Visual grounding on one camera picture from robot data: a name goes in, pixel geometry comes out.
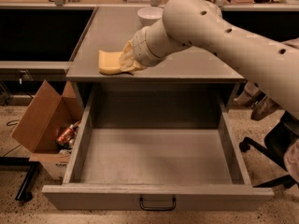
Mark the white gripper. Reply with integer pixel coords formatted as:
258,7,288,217
119,26,163,73

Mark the yellow sponge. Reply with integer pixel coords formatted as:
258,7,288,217
98,50,132,76

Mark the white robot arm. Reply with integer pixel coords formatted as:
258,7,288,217
120,0,299,119

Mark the grey cabinet counter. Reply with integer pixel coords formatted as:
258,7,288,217
66,6,244,83

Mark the grey open drawer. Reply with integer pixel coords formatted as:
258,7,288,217
42,84,273,210

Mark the white ceramic bowl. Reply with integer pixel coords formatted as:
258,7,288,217
137,7,163,26

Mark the brown cardboard box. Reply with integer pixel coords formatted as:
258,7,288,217
12,80,82,180

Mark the red soda can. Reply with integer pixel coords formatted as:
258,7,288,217
55,124,76,147

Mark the grey cloth on chair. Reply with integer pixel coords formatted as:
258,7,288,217
236,82,299,183

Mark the black metal table leg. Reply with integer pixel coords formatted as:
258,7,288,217
0,156,40,203

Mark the black office chair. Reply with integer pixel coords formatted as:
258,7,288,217
239,111,299,189

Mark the black drawer handle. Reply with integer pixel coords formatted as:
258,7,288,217
139,197,177,212

